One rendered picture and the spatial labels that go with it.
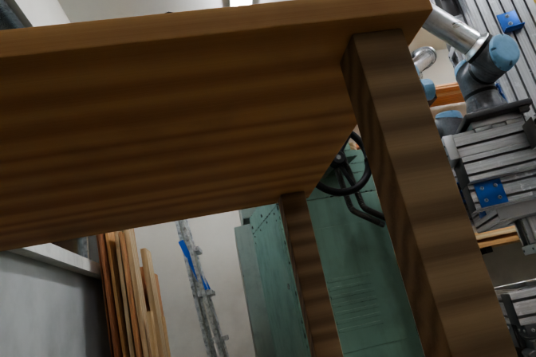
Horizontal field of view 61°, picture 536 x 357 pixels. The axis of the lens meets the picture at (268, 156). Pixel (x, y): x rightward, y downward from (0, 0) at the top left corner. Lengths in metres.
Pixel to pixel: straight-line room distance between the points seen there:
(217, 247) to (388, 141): 4.03
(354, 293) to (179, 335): 2.69
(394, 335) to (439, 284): 1.56
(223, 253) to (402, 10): 4.02
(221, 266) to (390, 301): 2.62
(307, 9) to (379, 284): 1.59
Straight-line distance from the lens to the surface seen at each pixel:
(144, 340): 2.98
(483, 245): 4.34
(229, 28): 0.36
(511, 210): 1.85
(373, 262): 1.90
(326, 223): 1.86
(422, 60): 2.34
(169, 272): 4.37
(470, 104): 1.83
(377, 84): 0.38
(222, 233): 4.37
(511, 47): 1.78
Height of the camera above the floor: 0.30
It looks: 19 degrees up
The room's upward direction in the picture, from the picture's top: 12 degrees counter-clockwise
